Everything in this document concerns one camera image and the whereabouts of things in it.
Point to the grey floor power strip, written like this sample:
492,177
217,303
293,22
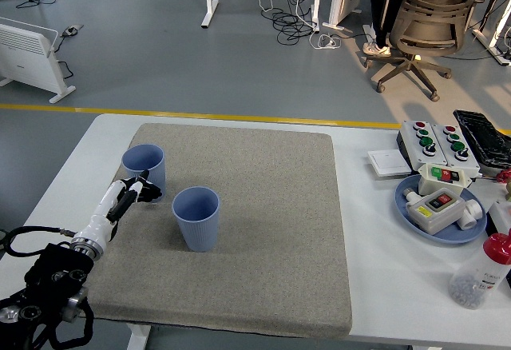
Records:
72,30

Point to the white green-red switch box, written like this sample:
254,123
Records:
431,184

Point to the red small object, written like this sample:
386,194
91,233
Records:
506,176

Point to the olive small object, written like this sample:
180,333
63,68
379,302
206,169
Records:
508,193

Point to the white table leg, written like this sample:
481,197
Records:
137,338

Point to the clear bottle red cap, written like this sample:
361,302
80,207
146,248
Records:
479,274

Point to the white pipe fitting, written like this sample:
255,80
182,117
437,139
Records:
471,216

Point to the grey-brown mat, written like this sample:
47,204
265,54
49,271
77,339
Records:
259,226

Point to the beige mesh office chair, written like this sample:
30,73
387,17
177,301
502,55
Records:
431,26

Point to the white desk leg frame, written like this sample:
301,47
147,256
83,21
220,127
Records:
485,38

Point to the person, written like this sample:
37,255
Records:
383,10

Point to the large white panel heater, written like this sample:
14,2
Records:
28,58

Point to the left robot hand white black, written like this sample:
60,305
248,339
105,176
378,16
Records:
100,214

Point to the white wall switch plate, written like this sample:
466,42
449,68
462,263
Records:
387,163

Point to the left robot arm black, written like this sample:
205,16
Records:
56,274

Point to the grey red-button switch box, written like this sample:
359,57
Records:
439,218

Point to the white four-button control box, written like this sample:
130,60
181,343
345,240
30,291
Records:
447,150
415,146

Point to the black plastic tray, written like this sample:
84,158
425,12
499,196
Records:
485,138

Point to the blue ribbed plastic cup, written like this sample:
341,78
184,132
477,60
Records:
198,234
156,172

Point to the blue plate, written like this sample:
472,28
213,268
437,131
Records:
451,238

